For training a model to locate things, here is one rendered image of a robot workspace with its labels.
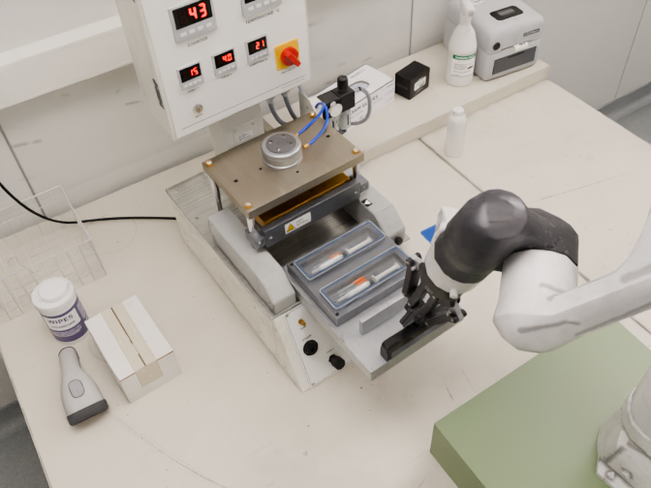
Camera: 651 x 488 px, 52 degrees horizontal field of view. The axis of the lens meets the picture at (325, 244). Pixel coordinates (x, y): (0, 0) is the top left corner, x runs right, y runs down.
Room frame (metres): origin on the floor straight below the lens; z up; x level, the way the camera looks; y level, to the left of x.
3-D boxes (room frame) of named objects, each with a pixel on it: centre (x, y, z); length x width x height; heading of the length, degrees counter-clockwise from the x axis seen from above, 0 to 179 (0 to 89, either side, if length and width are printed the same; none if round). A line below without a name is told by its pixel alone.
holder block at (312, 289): (0.83, -0.05, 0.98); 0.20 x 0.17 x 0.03; 123
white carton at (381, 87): (1.59, -0.10, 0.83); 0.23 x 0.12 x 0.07; 131
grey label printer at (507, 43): (1.81, -0.55, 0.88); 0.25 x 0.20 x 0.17; 24
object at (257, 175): (1.07, 0.07, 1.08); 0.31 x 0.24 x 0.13; 123
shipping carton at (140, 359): (0.82, 0.42, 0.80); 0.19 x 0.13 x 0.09; 30
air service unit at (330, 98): (1.26, -0.04, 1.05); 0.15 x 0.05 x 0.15; 123
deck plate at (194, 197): (1.06, 0.09, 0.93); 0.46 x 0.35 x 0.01; 33
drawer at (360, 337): (0.79, -0.08, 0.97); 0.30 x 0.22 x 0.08; 33
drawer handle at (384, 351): (0.68, -0.15, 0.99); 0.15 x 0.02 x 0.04; 123
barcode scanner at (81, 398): (0.75, 0.54, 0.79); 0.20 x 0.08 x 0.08; 30
